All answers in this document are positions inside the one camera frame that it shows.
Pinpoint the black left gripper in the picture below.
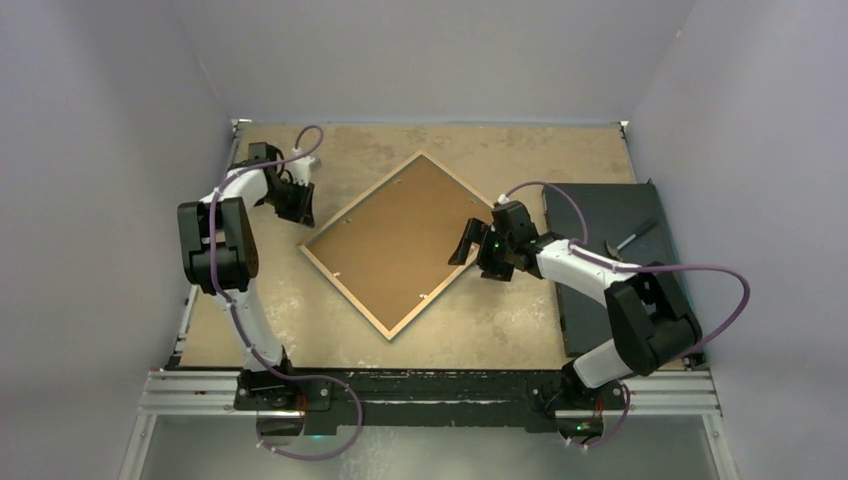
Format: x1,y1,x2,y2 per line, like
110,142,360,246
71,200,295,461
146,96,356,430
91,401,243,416
260,177,315,227

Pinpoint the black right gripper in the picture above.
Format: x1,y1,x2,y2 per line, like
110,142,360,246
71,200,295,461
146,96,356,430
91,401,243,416
449,217,516,282

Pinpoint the blue wooden picture frame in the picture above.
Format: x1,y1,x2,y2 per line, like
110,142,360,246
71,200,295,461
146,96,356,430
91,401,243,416
298,150,498,342

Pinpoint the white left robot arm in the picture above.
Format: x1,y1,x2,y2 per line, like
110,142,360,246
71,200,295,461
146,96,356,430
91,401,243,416
177,142,321,409

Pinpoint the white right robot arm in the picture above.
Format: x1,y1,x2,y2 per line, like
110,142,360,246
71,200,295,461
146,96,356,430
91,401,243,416
448,201,703,407

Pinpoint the small black hammer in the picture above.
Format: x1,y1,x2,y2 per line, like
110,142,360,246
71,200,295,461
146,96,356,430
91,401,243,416
603,217,658,261

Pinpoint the dark green flat box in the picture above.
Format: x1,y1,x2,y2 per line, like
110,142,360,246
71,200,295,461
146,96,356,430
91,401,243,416
541,182,706,359

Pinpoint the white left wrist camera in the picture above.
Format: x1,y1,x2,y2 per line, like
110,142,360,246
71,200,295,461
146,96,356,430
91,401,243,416
285,148,322,186

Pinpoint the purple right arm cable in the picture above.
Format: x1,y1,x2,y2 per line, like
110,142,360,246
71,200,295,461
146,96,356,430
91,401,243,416
498,181,753,452

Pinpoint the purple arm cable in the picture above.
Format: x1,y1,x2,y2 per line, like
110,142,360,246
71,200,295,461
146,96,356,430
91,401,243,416
498,181,753,452
207,124,364,462

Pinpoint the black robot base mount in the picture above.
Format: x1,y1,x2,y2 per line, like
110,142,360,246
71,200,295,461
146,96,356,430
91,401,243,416
233,368,625,435

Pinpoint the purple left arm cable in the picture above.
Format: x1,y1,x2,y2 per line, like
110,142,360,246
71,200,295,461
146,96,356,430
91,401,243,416
207,124,364,462

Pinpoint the aluminium front rail frame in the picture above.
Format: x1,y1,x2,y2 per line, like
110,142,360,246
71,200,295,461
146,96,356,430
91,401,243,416
119,370,739,479

